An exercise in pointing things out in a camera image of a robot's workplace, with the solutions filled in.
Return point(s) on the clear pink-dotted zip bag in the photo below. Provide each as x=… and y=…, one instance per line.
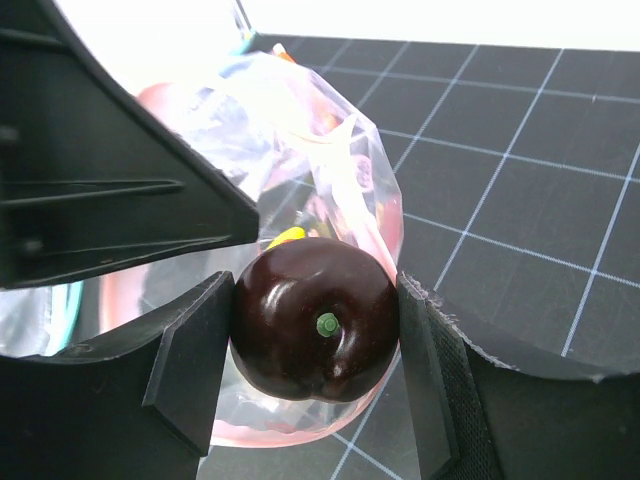
x=307, y=157

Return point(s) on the dark purple toy plum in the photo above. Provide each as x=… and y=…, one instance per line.
x=314, y=318

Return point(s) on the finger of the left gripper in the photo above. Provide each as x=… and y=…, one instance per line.
x=91, y=182

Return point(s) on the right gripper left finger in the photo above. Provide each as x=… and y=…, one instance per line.
x=136, y=402

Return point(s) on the yellow toy banana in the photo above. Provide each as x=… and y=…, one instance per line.
x=291, y=234

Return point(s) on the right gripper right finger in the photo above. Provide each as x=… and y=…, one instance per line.
x=486, y=405

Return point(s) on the blue-zip clear bag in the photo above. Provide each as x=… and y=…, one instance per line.
x=38, y=321

